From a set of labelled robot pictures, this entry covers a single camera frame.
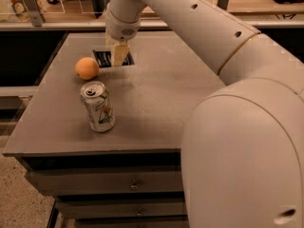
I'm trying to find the grey horizontal rail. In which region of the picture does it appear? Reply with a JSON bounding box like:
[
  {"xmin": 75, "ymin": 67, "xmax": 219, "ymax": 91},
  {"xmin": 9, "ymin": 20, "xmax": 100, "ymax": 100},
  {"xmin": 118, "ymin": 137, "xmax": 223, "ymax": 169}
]
[{"xmin": 0, "ymin": 20, "xmax": 304, "ymax": 31}]

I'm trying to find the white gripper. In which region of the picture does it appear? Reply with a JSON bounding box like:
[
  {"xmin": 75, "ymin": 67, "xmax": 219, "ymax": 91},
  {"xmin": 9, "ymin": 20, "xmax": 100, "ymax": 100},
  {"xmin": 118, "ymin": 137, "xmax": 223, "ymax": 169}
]
[{"xmin": 105, "ymin": 8, "xmax": 141, "ymax": 67}]

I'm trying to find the left grey metal bracket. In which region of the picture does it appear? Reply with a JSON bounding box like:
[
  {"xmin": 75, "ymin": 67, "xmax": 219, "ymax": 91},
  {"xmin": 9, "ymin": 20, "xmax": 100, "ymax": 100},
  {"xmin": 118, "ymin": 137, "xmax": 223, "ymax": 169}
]
[{"xmin": 24, "ymin": 0, "xmax": 45, "ymax": 27}]

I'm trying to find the top drawer round knob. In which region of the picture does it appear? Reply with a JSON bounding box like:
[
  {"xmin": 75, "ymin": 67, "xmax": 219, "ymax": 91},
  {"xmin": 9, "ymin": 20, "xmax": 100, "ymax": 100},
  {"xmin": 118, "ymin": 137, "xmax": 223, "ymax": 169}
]
[{"xmin": 129, "ymin": 180, "xmax": 139, "ymax": 191}]

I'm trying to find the orange fruit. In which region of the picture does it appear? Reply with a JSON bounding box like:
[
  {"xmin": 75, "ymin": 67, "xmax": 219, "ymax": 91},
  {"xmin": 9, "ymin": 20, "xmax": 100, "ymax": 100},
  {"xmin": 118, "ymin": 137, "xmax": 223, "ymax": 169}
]
[{"xmin": 75, "ymin": 57, "xmax": 99, "ymax": 80}]

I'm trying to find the orange white snack bag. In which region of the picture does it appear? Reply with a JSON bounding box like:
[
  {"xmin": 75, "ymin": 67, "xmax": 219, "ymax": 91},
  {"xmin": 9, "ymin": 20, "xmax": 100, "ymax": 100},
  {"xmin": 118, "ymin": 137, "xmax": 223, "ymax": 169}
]
[{"xmin": 0, "ymin": 0, "xmax": 45, "ymax": 23}]

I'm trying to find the blue rxbar blueberry wrapper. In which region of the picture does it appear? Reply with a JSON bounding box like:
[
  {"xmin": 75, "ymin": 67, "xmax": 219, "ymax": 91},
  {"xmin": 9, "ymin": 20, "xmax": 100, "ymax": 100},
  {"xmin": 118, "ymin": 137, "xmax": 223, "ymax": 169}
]
[{"xmin": 93, "ymin": 49, "xmax": 135, "ymax": 68}]

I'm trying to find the grey drawer cabinet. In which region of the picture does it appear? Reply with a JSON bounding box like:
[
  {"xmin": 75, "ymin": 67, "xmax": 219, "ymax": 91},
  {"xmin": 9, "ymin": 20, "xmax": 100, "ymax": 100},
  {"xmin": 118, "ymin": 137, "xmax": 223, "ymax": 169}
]
[{"xmin": 4, "ymin": 31, "xmax": 223, "ymax": 228}]

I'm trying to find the white green soda can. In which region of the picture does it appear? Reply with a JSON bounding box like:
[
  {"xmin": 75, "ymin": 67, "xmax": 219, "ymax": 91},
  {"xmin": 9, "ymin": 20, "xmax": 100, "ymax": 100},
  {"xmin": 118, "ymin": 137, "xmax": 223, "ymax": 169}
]
[{"xmin": 80, "ymin": 81, "xmax": 116, "ymax": 132}]

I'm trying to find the drawer round knob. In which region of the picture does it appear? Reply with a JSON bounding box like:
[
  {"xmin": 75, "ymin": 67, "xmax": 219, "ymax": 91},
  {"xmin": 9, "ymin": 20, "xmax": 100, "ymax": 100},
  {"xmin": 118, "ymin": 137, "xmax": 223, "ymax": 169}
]
[
  {"xmin": 136, "ymin": 208, "xmax": 143, "ymax": 217},
  {"xmin": 129, "ymin": 180, "xmax": 139, "ymax": 191}
]

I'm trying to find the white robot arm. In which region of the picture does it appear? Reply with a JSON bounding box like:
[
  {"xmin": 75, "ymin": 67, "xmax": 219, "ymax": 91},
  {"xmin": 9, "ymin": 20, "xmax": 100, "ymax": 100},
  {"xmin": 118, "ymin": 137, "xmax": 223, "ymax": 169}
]
[{"xmin": 106, "ymin": 0, "xmax": 304, "ymax": 228}]

